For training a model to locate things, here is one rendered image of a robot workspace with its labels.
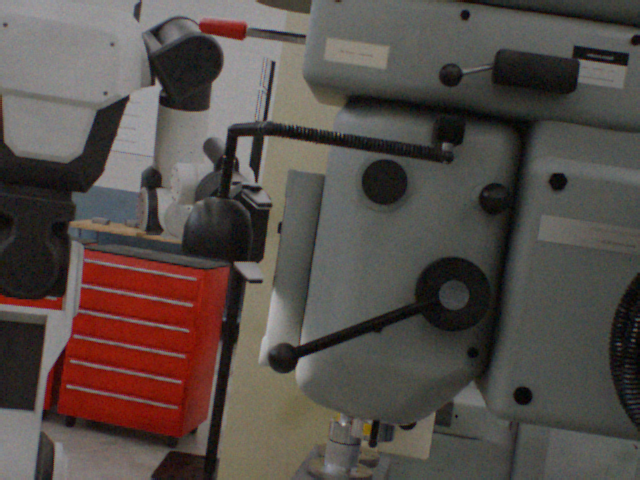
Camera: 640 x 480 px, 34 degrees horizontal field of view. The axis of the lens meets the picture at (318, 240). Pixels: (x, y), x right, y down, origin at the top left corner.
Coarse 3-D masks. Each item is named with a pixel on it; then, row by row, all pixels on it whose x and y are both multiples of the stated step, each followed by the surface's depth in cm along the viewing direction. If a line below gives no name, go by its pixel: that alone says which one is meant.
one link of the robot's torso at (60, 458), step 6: (54, 444) 169; (60, 444) 168; (54, 450) 168; (60, 450) 167; (54, 456) 166; (60, 456) 166; (66, 456) 169; (54, 462) 165; (60, 462) 165; (66, 462) 167; (54, 468) 164; (60, 468) 164; (66, 468) 166; (54, 474) 164; (60, 474) 164; (66, 474) 166
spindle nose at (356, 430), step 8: (352, 424) 112; (360, 424) 111; (368, 424) 110; (352, 432) 112; (360, 432) 111; (384, 432) 110; (392, 432) 111; (368, 440) 110; (384, 440) 111; (392, 440) 112
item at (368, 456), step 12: (324, 444) 156; (312, 456) 153; (324, 456) 152; (360, 456) 152; (372, 456) 153; (300, 468) 146; (312, 468) 142; (324, 468) 143; (360, 468) 145; (372, 468) 151; (384, 468) 152
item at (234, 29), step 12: (204, 24) 120; (216, 24) 120; (228, 24) 120; (240, 24) 120; (228, 36) 121; (240, 36) 120; (252, 36) 121; (264, 36) 121; (276, 36) 121; (288, 36) 120; (300, 36) 120
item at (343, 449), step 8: (336, 432) 142; (344, 432) 142; (328, 440) 144; (336, 440) 142; (344, 440) 142; (352, 440) 142; (360, 440) 143; (328, 448) 143; (336, 448) 142; (344, 448) 142; (352, 448) 142; (360, 448) 144; (328, 456) 143; (336, 456) 142; (344, 456) 142; (352, 456) 142; (328, 464) 143; (336, 464) 142; (344, 464) 142; (352, 464) 143; (344, 472) 142
